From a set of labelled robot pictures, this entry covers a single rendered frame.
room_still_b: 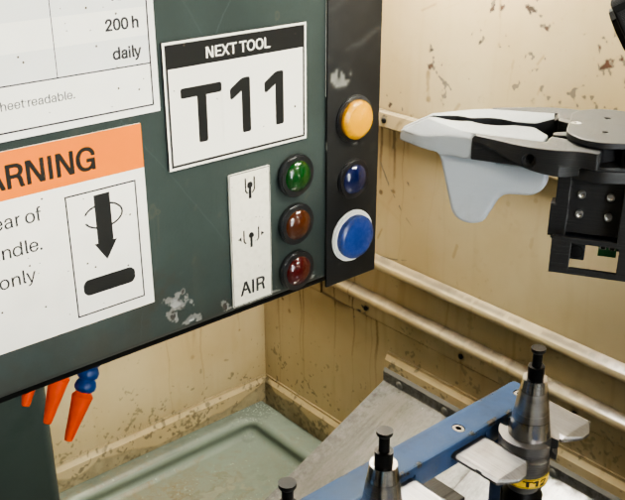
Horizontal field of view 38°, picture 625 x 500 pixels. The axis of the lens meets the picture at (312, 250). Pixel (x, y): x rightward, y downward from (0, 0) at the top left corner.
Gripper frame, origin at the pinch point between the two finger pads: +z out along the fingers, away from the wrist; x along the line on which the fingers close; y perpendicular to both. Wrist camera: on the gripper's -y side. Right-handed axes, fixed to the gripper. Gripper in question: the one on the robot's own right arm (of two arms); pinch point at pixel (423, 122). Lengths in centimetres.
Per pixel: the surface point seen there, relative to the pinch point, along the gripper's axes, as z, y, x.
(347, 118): 4.6, -0.1, -0.8
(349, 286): 33, 62, 98
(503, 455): -5, 42, 27
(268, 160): 8.1, 1.6, -5.4
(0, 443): 64, 61, 32
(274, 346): 55, 87, 112
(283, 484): 10.1, 31.2, 1.6
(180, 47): 10.9, -5.9, -10.4
